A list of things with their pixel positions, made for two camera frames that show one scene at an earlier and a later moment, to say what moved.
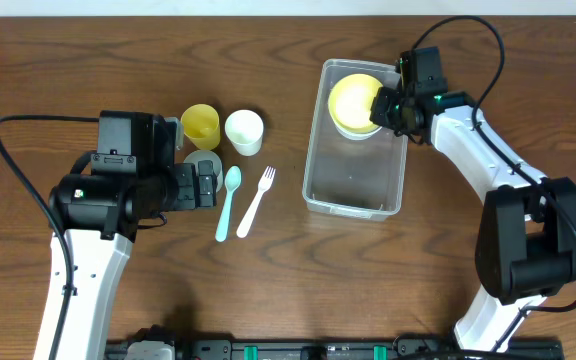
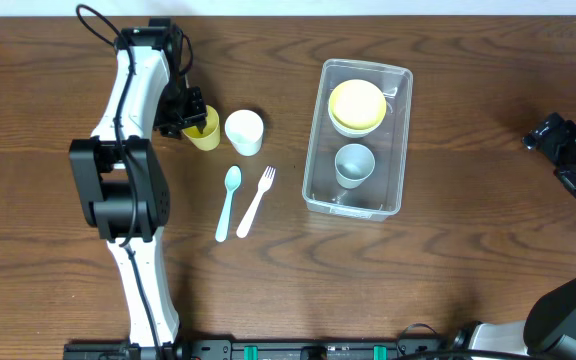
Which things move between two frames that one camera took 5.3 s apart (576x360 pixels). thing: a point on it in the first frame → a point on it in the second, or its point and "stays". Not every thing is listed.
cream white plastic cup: x=244 y=129 stays
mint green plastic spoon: x=232 y=181 stays
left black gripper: x=186 y=186 → x=194 y=112
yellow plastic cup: x=201 y=125 stays
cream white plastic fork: x=264 y=184 stays
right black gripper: x=395 y=113 → x=544 y=138
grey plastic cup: x=207 y=155 → x=353 y=163
